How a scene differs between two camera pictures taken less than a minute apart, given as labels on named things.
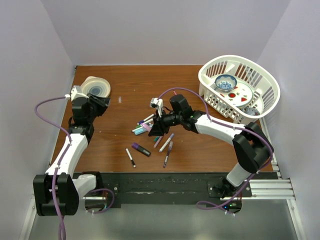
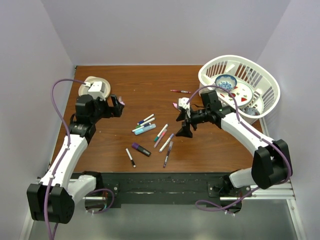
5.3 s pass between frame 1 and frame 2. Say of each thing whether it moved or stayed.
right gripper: moved
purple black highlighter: stayed
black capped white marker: stayed
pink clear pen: stayed
